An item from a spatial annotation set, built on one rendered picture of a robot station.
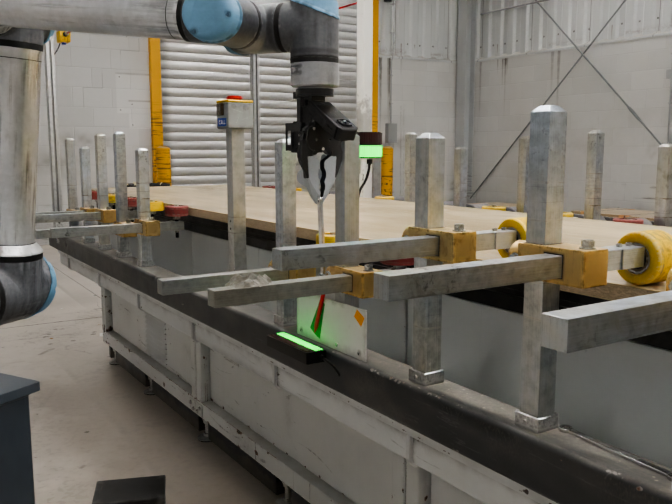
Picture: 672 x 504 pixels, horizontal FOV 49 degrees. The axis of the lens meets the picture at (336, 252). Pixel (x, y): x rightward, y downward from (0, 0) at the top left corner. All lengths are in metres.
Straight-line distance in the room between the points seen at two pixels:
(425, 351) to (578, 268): 0.37
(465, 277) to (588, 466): 0.31
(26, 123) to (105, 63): 7.55
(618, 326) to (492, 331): 0.77
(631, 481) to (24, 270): 1.30
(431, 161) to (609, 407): 0.50
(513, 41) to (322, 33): 9.97
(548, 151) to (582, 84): 9.32
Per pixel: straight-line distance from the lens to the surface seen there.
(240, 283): 1.29
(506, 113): 11.26
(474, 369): 1.51
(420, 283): 0.86
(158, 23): 1.36
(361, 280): 1.38
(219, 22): 1.29
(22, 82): 1.74
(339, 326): 1.47
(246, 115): 1.87
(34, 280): 1.79
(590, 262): 1.01
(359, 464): 2.00
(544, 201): 1.05
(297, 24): 1.38
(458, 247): 1.18
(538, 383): 1.10
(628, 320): 0.71
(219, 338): 2.10
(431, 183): 1.23
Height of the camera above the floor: 1.10
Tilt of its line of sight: 8 degrees down
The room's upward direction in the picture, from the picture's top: straight up
